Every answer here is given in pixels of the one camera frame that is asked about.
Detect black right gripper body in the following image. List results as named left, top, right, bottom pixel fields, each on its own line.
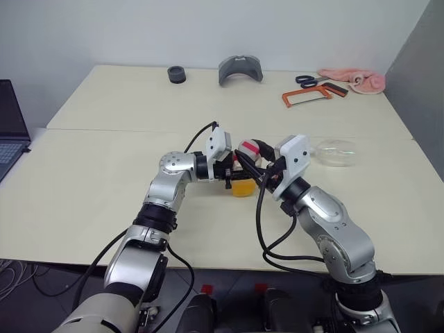
left=262, top=156, right=287, bottom=191

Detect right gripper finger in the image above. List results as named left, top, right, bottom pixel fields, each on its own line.
left=237, top=149, right=266, bottom=183
left=257, top=139, right=278, bottom=164

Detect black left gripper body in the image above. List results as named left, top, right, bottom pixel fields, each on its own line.
left=213, top=152, right=235, bottom=191

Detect clear bottle with red tape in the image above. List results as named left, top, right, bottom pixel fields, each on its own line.
left=230, top=138, right=265, bottom=198

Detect clear plastic bowl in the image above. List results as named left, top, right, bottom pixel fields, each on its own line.
left=308, top=137, right=358, bottom=169

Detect orange hacksaw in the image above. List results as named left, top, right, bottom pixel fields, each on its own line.
left=281, top=82, right=350, bottom=110

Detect grey curved visor shell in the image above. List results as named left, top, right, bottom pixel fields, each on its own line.
left=217, top=54, right=263, bottom=86

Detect pink towel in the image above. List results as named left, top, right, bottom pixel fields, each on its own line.
left=317, top=67, right=386, bottom=94

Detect dark rounded shape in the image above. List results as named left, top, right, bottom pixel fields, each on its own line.
left=262, top=287, right=306, bottom=333
left=180, top=293, right=218, bottom=333

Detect grey partition panel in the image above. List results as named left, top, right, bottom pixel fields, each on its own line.
left=383, top=0, right=444, bottom=153

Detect dark laptop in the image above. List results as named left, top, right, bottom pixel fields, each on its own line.
left=0, top=79, right=32, bottom=183

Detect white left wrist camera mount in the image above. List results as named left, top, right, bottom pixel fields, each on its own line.
left=203, top=127, right=232, bottom=181

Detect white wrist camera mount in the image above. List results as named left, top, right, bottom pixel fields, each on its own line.
left=203, top=127, right=232, bottom=181
left=272, top=134, right=311, bottom=202

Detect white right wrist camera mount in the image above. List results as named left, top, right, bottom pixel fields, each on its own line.
left=272, top=134, right=311, bottom=202

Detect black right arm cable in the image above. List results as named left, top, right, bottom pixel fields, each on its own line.
left=255, top=175, right=334, bottom=278

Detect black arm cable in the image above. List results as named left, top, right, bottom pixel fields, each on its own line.
left=71, top=121, right=219, bottom=325
left=255, top=175, right=334, bottom=278

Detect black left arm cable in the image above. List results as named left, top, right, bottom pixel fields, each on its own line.
left=71, top=121, right=219, bottom=325

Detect black handled scissors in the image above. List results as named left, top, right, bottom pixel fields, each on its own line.
left=295, top=74, right=330, bottom=89

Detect black floor cable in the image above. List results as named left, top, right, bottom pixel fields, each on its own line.
left=33, top=263, right=86, bottom=298

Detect white cable bundle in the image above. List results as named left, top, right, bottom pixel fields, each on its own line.
left=0, top=258, right=35, bottom=302

